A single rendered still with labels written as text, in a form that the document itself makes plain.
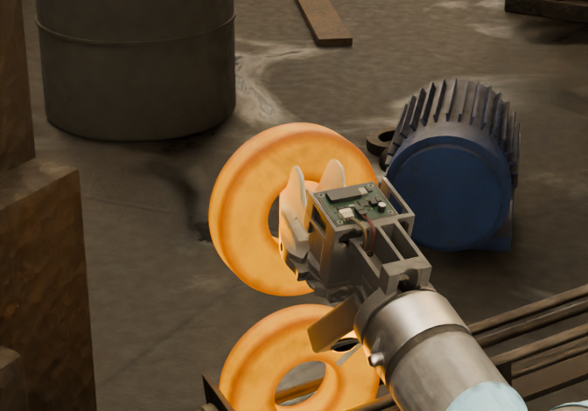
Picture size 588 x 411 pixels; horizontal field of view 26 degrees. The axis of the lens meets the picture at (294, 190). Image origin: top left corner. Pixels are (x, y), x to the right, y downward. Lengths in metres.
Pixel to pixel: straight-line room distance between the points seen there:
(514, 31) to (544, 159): 1.21
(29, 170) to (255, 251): 0.28
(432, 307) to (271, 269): 0.23
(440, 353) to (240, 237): 0.26
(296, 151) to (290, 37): 3.51
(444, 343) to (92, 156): 2.74
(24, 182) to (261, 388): 0.31
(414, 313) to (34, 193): 0.45
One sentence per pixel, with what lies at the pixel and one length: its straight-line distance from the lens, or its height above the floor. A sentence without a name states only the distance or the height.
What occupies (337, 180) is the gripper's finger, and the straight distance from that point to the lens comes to 1.09.
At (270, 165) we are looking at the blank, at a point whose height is 0.94.
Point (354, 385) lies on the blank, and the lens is 1.23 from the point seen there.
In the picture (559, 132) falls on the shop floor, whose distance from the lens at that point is 3.81.
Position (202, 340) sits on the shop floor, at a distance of 2.67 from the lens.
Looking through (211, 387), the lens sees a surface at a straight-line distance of 1.20.
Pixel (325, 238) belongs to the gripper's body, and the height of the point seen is 0.92.
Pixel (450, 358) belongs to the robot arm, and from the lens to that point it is 0.92.
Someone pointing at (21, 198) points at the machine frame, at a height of 0.87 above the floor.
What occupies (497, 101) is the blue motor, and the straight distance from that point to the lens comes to 3.12.
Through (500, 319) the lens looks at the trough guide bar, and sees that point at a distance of 1.35.
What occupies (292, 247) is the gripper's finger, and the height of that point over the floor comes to 0.89.
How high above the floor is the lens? 1.37
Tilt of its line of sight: 24 degrees down
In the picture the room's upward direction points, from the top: straight up
